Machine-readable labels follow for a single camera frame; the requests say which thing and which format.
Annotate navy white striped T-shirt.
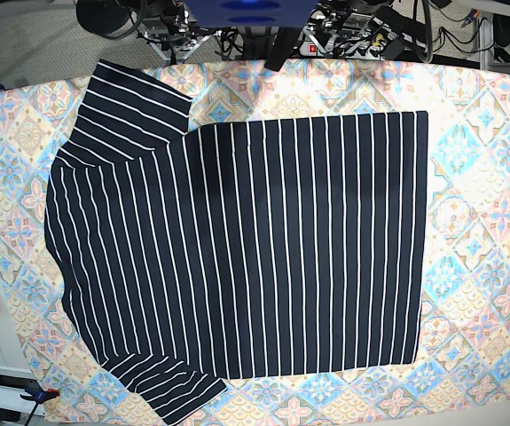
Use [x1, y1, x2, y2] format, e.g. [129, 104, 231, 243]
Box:
[44, 60, 428, 425]

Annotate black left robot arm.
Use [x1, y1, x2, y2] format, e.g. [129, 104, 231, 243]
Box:
[295, 1, 435, 63]

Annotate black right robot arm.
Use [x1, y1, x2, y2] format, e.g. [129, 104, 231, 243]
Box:
[75, 0, 217, 65]

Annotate white power strip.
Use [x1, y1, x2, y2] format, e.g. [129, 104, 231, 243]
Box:
[294, 37, 387, 60]

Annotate patterned tile tablecloth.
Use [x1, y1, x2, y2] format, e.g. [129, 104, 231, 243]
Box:
[0, 59, 510, 425]

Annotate blue orange clamp lower left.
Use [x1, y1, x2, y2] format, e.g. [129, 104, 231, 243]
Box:
[20, 388, 60, 426]

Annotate white box lower left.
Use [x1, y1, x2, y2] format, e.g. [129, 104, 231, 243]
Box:
[0, 366, 39, 414]

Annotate black mount post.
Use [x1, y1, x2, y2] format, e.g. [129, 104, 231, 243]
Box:
[264, 28, 301, 72]

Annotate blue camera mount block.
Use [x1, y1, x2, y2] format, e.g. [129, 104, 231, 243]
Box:
[184, 0, 318, 28]

